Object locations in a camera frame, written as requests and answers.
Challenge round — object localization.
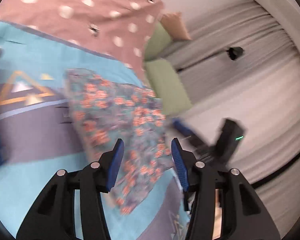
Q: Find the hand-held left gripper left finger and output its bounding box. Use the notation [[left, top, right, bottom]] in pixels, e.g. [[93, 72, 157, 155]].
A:
[[16, 138, 125, 240]]

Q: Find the peach pillow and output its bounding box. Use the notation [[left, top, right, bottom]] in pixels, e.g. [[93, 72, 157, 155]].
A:
[[161, 11, 192, 42]]

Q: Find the teal floral garment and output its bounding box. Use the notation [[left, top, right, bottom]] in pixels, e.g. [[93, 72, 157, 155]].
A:
[[64, 69, 176, 215]]

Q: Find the small black clip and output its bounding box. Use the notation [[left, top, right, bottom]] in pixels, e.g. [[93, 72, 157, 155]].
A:
[[226, 46, 244, 61]]

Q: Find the turquoise printed blanket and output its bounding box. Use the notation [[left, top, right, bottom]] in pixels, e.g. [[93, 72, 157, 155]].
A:
[[0, 20, 190, 240]]

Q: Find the pink polka dot bedsheet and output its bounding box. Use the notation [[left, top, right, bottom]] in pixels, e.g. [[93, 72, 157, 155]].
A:
[[0, 0, 165, 80]]

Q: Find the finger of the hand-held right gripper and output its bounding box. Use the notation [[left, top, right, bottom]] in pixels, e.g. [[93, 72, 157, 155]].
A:
[[172, 119, 215, 162]]

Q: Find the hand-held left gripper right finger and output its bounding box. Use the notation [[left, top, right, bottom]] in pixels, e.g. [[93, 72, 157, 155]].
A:
[[171, 137, 281, 240]]

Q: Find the grey pleated curtain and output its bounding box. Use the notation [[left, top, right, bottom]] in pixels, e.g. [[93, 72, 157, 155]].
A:
[[162, 0, 300, 240]]

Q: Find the light green pillow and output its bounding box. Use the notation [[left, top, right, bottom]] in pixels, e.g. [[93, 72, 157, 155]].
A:
[[143, 22, 193, 117]]

